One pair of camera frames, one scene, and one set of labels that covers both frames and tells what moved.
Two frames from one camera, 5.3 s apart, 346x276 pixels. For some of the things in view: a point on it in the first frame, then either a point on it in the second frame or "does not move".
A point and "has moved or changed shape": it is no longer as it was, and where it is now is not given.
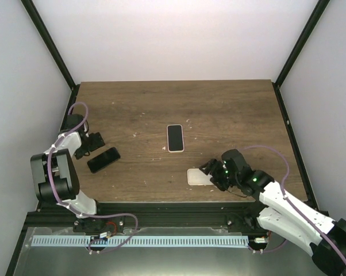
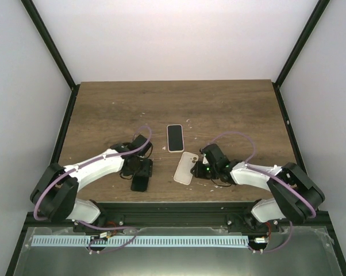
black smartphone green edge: (175, 138) does not move
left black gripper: (97, 142) to (146, 171)
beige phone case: (175, 138) does not move
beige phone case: (196, 176) has moved or changed shape
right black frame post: (310, 25) does not move
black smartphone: (103, 160) to (139, 183)
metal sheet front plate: (281, 260) does not move
